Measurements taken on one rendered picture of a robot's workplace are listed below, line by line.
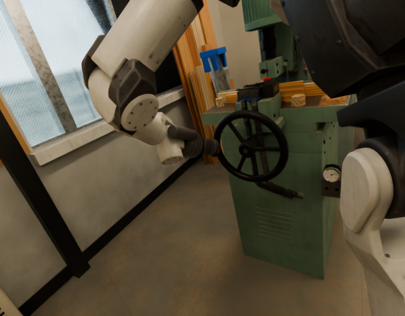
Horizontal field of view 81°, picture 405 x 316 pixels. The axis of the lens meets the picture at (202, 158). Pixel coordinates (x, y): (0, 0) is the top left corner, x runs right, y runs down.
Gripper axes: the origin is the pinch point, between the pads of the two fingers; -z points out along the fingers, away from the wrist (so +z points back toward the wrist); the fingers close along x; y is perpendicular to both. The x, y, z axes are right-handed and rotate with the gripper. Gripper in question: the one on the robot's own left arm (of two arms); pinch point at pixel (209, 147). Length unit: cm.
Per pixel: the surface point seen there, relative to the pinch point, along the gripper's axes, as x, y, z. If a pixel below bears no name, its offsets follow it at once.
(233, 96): -9.4, 27.5, -31.0
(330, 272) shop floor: 38, -56, -69
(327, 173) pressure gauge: 36.2, -4.9, -25.7
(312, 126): 29.7, 12.2, -22.8
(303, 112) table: 26.4, 16.9, -20.1
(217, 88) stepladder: -52, 50, -83
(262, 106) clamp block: 15.0, 16.9, -8.8
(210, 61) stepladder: -55, 67, -73
